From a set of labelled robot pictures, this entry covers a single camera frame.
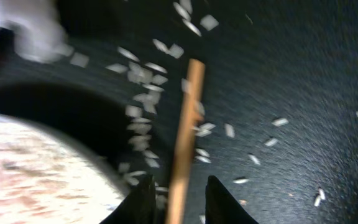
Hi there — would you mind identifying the crumpled white tissue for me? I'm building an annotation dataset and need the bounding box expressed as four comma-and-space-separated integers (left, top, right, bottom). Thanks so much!
0, 0, 69, 63

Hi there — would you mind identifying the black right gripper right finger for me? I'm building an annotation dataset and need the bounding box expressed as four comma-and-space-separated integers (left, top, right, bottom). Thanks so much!
205, 175, 258, 224

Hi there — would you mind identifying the round black tray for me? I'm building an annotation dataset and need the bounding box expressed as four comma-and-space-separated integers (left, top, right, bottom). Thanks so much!
0, 1, 358, 223

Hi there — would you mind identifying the grey bowl with food scraps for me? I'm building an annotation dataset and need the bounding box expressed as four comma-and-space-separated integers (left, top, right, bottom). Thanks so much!
0, 114, 127, 224

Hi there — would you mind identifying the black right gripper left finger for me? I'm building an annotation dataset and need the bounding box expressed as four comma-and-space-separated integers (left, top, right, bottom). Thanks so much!
100, 174, 156, 224

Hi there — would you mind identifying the wooden chopstick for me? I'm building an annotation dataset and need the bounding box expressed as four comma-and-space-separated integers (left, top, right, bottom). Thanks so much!
165, 59, 205, 224

